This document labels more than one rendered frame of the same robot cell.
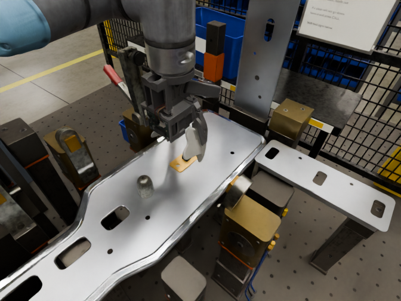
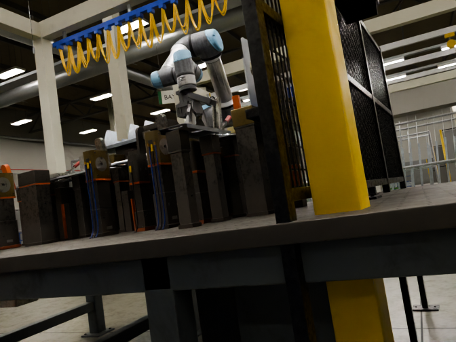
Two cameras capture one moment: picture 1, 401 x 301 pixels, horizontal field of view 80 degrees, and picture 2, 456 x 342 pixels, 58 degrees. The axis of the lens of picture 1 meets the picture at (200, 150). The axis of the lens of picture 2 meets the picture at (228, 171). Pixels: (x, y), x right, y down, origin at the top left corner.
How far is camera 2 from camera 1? 1.74 m
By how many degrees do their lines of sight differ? 87
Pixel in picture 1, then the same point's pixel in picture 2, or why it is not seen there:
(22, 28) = (154, 79)
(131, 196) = not seen: hidden behind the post
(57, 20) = (162, 77)
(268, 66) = (252, 89)
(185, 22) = (178, 68)
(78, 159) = not seen: hidden behind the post
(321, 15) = not seen: hidden behind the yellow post
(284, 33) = (246, 65)
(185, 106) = (185, 102)
